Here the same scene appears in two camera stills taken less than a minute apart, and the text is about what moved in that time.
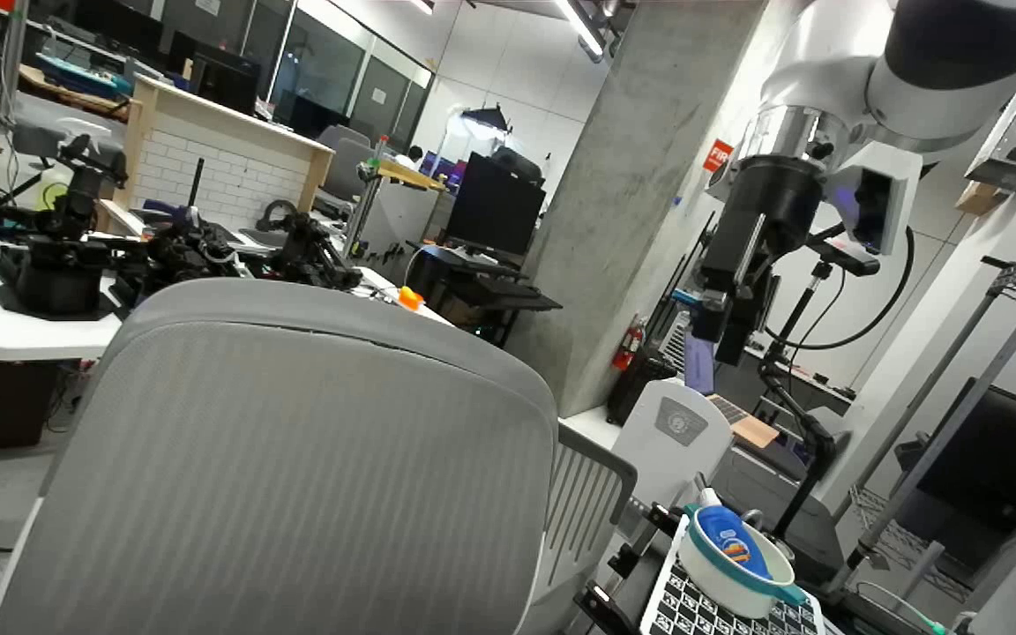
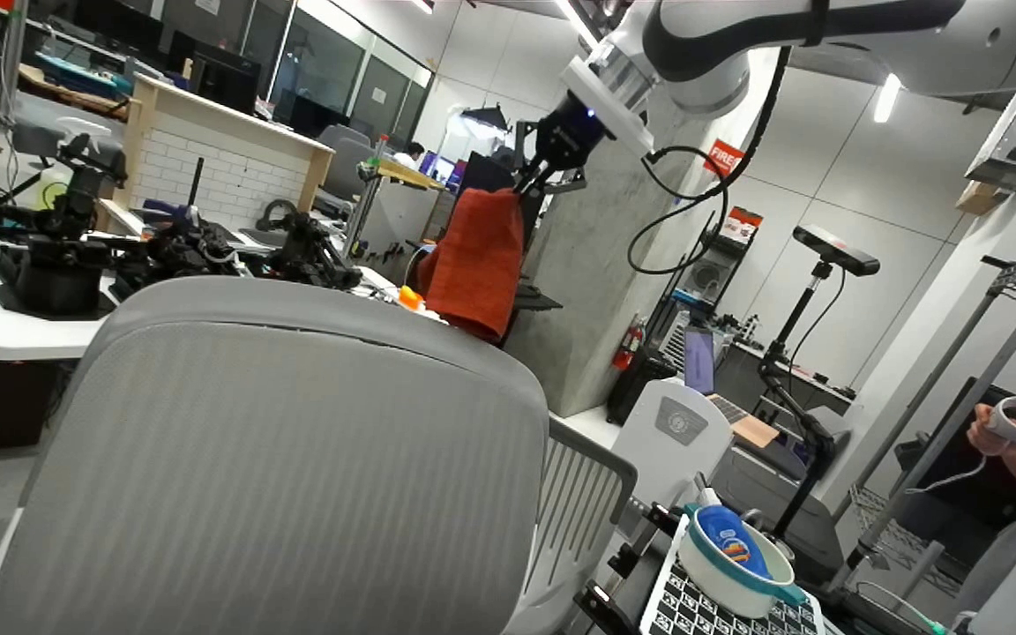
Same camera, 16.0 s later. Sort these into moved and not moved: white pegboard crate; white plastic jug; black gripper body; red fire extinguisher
Moved: black gripper body
Not moved: white pegboard crate; white plastic jug; red fire extinguisher
